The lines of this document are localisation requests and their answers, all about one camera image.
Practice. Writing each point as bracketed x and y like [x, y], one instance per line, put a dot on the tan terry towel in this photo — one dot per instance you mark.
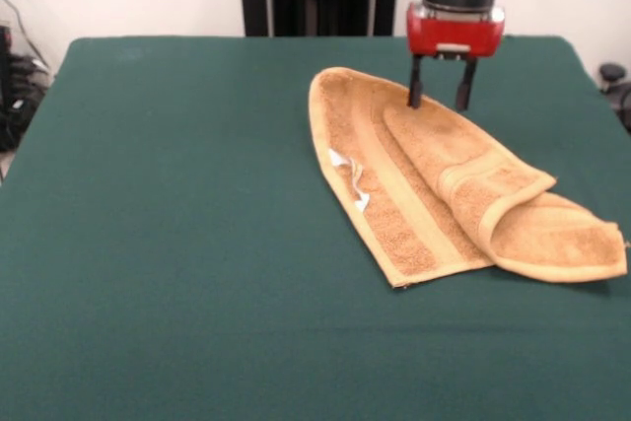
[419, 169]

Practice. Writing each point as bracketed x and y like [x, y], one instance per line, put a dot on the dark green table cloth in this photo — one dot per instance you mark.
[148, 293]

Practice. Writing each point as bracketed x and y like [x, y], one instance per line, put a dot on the grey office chair base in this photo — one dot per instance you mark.
[613, 73]

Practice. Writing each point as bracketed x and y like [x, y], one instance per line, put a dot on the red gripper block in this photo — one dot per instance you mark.
[453, 36]

